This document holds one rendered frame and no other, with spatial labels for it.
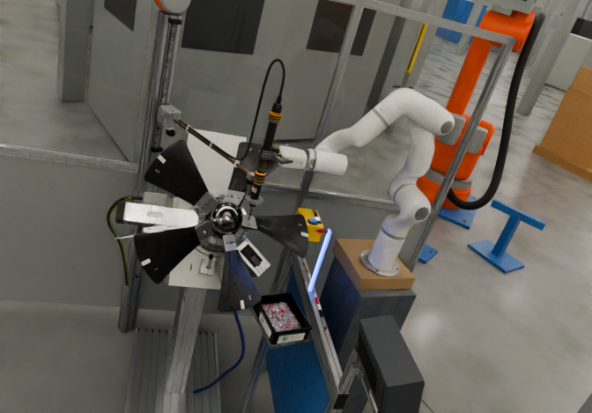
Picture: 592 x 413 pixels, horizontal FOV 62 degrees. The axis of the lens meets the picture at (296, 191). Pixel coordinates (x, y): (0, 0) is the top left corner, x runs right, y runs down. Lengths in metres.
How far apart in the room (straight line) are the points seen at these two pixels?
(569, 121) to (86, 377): 8.42
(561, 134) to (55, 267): 8.36
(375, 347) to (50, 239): 1.96
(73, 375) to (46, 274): 0.58
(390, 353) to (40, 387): 1.88
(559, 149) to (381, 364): 8.41
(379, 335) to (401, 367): 0.13
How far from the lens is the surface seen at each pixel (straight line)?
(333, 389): 1.94
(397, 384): 1.46
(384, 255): 2.27
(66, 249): 2.99
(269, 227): 1.99
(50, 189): 2.80
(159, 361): 2.89
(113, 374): 2.92
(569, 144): 9.63
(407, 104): 1.90
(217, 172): 2.23
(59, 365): 2.97
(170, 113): 2.27
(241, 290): 1.96
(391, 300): 2.34
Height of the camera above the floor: 2.20
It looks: 26 degrees down
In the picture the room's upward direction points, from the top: 16 degrees clockwise
